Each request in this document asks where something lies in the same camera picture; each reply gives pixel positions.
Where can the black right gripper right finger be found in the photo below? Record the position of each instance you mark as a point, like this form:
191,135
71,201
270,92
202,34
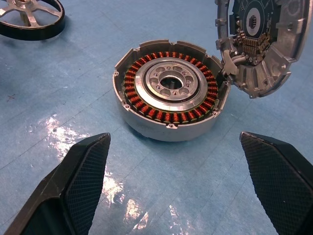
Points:
281,186

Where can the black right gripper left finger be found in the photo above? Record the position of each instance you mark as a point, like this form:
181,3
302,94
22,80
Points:
80,186

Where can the silver spoked rotor black rim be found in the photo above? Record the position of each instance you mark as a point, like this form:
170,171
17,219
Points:
31,34

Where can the silver motor stator housing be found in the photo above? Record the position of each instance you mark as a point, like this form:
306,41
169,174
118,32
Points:
144,84

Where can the blue plastic table cover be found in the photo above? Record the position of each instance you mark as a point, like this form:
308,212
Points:
171,186

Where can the flat metal rotor disc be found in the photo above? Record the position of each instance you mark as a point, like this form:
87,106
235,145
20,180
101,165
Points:
281,51

